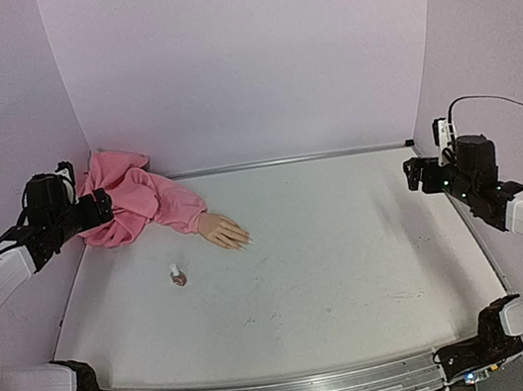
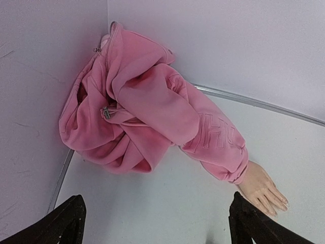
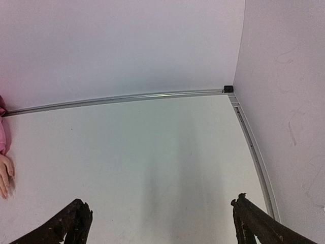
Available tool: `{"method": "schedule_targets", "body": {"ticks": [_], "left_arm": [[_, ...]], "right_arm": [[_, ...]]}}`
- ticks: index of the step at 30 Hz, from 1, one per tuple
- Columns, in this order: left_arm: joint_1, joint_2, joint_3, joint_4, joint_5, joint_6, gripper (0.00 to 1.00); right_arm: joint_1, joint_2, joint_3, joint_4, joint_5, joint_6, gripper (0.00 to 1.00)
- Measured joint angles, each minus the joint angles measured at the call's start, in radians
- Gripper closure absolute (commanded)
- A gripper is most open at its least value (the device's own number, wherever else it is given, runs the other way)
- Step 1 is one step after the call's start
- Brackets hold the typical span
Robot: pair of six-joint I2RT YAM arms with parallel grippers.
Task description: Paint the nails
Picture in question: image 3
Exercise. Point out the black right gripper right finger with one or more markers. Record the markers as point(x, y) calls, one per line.
point(252, 225)

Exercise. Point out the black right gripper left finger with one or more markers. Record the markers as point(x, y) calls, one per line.
point(70, 225)

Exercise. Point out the mannequin hand with nails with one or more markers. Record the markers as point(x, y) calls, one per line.
point(7, 176)

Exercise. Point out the pink sleeve cloth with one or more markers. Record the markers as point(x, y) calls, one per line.
point(5, 131)

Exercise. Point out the aluminium table frame rail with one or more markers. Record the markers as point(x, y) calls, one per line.
point(262, 173)

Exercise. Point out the black corner bracket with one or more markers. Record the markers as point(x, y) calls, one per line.
point(228, 89)

